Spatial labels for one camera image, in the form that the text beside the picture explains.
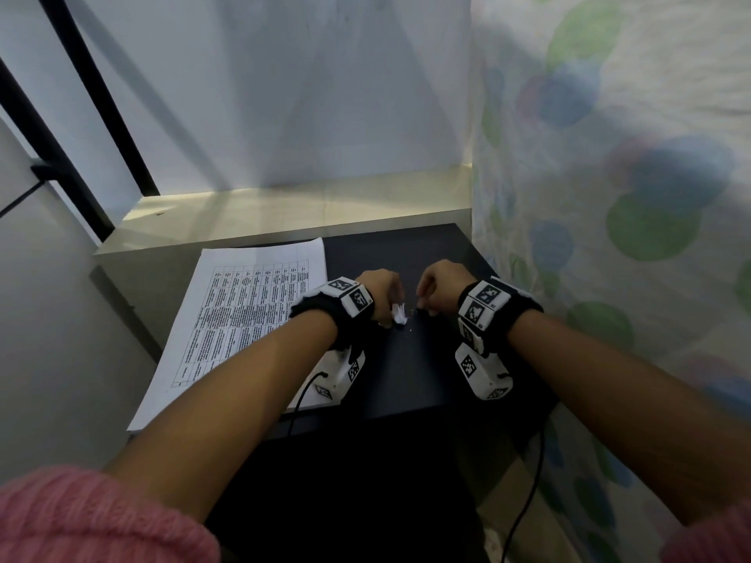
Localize plain black metal post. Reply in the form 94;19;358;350
36;0;160;197

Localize person's left hand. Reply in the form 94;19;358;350
354;267;406;329

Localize black right camera cable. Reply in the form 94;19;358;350
499;427;547;563

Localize black left wrist strap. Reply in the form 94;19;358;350
289;277;376;351

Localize spotted pastel curtain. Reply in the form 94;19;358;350
469;0;751;563

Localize cream wooden ledge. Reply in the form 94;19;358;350
93;163;473;346

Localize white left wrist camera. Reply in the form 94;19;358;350
304;346;366;403

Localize stack of printed papers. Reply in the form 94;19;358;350
126;237;329;435

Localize black table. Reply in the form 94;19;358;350
205;222;559;563

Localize black left camera cable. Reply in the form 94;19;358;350
286;371;329;440

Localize person's left forearm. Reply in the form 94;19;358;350
105;310;339;522

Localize black post with bracket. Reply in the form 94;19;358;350
0;55;116;242

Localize black wrist strap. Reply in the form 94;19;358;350
456;276;545;356
289;277;376;351

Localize person's right forearm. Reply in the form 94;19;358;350
507;310;751;525

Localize person's right hand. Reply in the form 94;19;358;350
415;259;477;318

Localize black camera cable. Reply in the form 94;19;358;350
286;371;329;440
499;427;547;563

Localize white marker cube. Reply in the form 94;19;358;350
455;342;515;401

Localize black right wrist strap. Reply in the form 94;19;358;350
456;276;545;356

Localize pink knit sleeve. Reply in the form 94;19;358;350
659;497;751;563
0;465;221;563

